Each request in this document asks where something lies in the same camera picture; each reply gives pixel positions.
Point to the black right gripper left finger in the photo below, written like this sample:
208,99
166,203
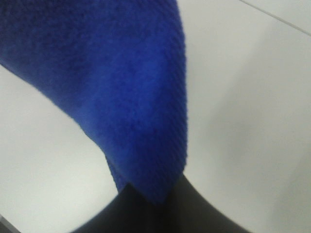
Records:
128,212

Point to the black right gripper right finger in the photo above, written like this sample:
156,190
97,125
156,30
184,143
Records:
186,211

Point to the blue microfibre towel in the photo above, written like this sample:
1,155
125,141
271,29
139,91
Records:
117,67

